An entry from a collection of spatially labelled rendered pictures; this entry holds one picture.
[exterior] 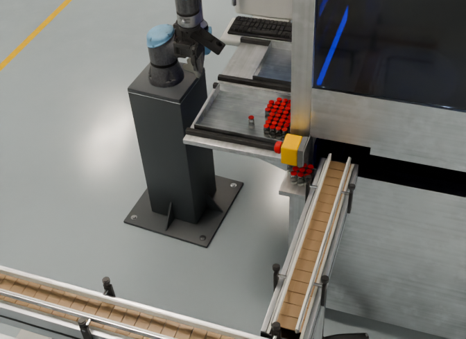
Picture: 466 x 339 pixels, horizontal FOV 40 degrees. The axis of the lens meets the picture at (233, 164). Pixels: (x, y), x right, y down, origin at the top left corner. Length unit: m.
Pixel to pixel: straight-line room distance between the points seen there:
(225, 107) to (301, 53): 0.60
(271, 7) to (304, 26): 1.22
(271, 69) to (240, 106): 0.26
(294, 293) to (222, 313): 1.12
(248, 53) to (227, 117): 0.43
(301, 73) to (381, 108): 0.26
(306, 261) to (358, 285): 0.78
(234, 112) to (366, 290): 0.87
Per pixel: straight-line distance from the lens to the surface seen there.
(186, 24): 2.09
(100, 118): 3.91
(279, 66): 2.62
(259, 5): 3.08
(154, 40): 2.61
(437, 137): 2.00
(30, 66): 4.51
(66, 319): 1.81
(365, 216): 2.29
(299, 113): 2.03
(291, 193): 2.09
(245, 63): 2.65
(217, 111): 2.41
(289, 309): 1.75
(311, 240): 1.89
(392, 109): 1.95
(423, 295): 2.57
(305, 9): 1.82
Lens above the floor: 2.38
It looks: 43 degrees down
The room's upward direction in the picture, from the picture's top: 4 degrees counter-clockwise
